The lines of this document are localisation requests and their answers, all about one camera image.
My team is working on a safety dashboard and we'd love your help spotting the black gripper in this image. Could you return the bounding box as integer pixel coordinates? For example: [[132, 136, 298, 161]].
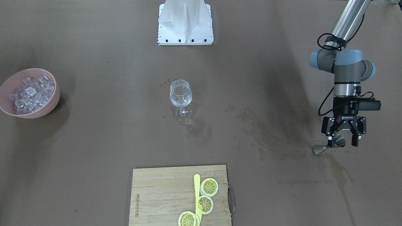
[[321, 97, 367, 147]]

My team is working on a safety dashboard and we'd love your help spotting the steel jigger measuring cup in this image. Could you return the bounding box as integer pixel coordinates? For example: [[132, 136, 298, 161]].
[[313, 134, 346, 156]]

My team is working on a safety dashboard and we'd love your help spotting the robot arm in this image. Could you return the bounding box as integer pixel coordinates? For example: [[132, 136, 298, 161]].
[[310, 0, 381, 148]]

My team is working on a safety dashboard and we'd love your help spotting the clear wine glass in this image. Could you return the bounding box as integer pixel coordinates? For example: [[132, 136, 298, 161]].
[[170, 79, 193, 121]]

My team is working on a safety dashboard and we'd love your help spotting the clear ice cubes pile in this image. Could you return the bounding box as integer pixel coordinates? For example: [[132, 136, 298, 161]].
[[8, 75, 56, 115]]

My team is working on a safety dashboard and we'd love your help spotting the lemon slice upper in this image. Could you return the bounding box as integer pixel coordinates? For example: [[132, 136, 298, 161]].
[[200, 178, 219, 197]]

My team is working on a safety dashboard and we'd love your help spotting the lemon slice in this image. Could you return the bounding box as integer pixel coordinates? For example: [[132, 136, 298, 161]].
[[177, 211, 200, 226], [196, 196, 214, 215], [200, 178, 219, 197]]

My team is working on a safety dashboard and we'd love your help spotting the yellow plastic knife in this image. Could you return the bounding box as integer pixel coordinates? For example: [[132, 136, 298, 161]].
[[193, 174, 202, 226]]

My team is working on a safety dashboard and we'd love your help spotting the lemon slice middle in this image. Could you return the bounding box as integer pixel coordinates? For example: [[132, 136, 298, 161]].
[[196, 196, 214, 215]]

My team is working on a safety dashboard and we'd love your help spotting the lemon slice lower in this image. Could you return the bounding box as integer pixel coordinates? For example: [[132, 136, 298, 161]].
[[177, 211, 200, 226]]

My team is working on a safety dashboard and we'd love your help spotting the bamboo cutting board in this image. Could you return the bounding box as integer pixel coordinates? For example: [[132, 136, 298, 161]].
[[128, 165, 232, 226]]

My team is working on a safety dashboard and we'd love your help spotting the pink bowl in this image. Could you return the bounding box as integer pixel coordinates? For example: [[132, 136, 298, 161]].
[[0, 68, 60, 119]]

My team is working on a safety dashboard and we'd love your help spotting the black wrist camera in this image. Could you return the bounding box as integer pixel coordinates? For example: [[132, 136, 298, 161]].
[[358, 98, 381, 111]]

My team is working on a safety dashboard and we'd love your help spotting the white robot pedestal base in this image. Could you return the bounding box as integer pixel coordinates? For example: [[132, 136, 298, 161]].
[[157, 0, 214, 46]]

